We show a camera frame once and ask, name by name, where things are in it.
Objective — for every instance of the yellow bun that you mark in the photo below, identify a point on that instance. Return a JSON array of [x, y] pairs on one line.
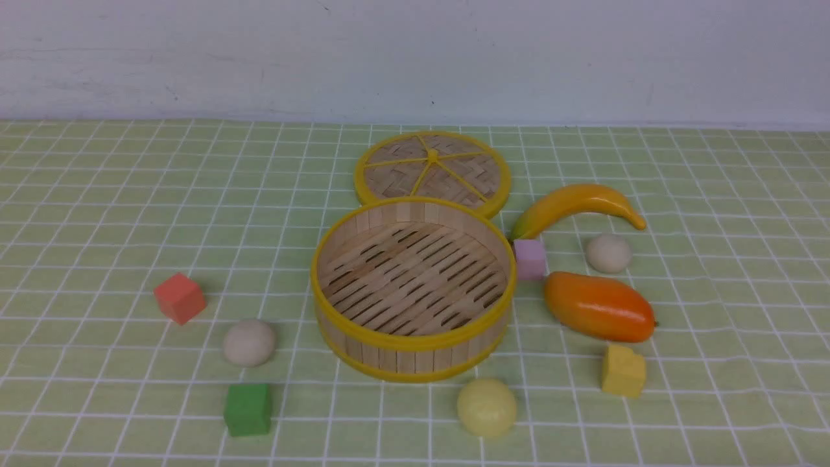
[[486, 407]]

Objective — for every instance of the white bun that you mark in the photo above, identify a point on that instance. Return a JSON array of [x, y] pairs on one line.
[[249, 343], [608, 253]]

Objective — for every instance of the bamboo steamer tray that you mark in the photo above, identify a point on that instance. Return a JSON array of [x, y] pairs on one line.
[[414, 289]]

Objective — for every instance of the bamboo steamer lid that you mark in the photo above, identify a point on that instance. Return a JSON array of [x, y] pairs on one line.
[[435, 164]]

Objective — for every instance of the pink foam cube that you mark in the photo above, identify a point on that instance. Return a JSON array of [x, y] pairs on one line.
[[531, 259]]

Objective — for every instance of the yellow toy banana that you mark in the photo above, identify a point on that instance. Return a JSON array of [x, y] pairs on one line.
[[572, 200]]

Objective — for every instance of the orange toy mango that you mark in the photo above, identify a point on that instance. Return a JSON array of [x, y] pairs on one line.
[[599, 307]]

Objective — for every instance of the red foam cube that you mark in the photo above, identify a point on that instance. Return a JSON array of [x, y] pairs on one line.
[[180, 298]]

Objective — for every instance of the green foam cube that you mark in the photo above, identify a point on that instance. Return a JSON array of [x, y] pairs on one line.
[[248, 409]]

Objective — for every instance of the yellow foam cube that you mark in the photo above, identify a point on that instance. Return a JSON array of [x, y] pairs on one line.
[[623, 372]]

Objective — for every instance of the green checkered tablecloth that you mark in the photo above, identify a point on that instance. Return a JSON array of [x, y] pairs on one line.
[[95, 215]]

